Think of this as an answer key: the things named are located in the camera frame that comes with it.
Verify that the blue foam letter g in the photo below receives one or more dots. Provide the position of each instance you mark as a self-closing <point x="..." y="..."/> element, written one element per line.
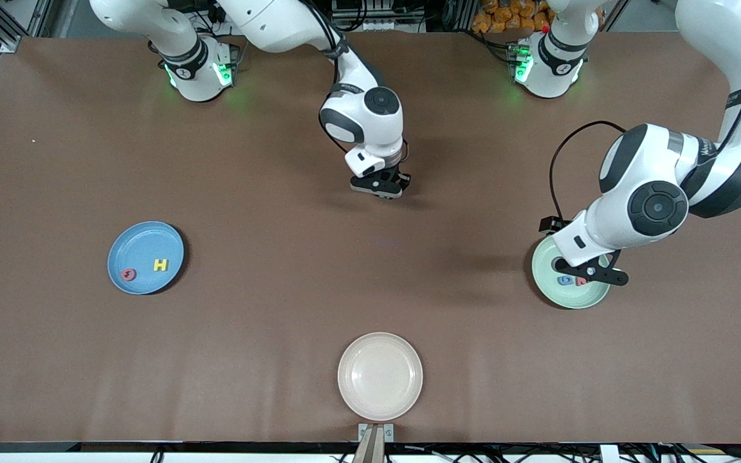
<point x="565" y="280"/>

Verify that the yellow foam letter H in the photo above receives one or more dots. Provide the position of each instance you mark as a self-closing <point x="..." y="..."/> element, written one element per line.
<point x="161" y="264"/>

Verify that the pink foam letter Q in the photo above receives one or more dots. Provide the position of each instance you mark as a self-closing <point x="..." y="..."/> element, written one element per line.
<point x="128" y="274"/>

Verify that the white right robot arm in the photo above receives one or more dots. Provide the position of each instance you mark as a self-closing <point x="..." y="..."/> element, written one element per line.
<point x="280" y="22"/>

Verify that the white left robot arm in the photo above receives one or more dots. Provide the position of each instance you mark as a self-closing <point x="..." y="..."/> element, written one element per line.
<point x="647" y="161"/>

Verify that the green plate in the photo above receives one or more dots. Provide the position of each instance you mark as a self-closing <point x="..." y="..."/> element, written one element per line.
<point x="576" y="297"/>

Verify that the beige plate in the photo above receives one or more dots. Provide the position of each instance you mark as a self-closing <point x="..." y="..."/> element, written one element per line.
<point x="380" y="376"/>

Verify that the blue plate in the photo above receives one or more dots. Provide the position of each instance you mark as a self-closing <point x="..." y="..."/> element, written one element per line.
<point x="145" y="247"/>

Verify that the background equipment rack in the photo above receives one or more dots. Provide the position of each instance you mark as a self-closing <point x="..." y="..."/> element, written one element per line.
<point x="377" y="13"/>

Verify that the bag of orange objects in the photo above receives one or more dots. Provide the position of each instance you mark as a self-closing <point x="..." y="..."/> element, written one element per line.
<point x="512" y="16"/>

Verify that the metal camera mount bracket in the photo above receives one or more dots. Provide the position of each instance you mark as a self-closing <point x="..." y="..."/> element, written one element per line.
<point x="375" y="444"/>

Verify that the aluminium frame profile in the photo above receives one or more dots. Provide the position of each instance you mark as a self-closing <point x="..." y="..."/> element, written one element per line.
<point x="17" y="26"/>

